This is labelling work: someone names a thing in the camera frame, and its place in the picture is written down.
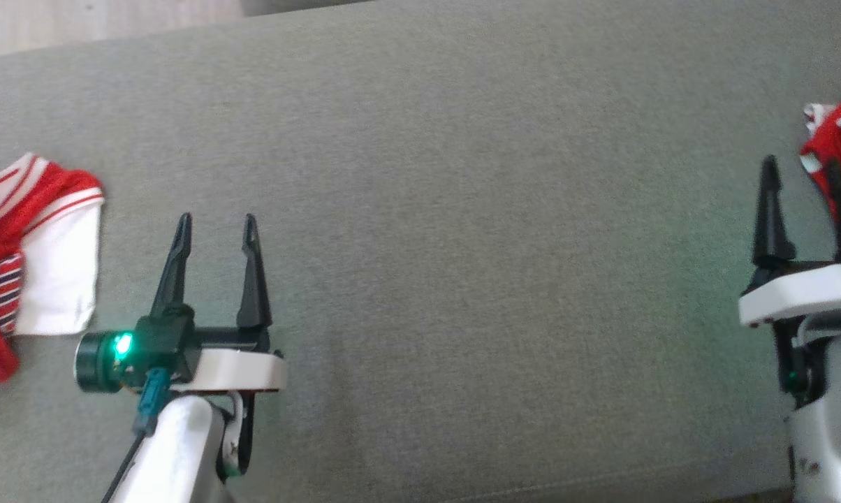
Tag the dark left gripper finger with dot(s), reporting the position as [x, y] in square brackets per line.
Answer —
[254, 293]
[172, 279]

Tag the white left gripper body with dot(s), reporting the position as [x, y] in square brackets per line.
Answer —
[239, 370]

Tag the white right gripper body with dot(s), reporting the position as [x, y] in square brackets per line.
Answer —
[805, 293]

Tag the red and white jersey shirt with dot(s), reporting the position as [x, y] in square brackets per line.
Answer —
[57, 265]

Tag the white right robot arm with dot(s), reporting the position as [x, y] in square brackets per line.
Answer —
[836, 419]

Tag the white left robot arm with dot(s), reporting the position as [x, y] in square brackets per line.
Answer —
[176, 447]

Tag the large grey sofa seat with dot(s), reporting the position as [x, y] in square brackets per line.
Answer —
[462, 175]

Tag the grey stitched sofa cushion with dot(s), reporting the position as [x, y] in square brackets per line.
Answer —
[302, 5]

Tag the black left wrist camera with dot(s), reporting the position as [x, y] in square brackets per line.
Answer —
[158, 342]

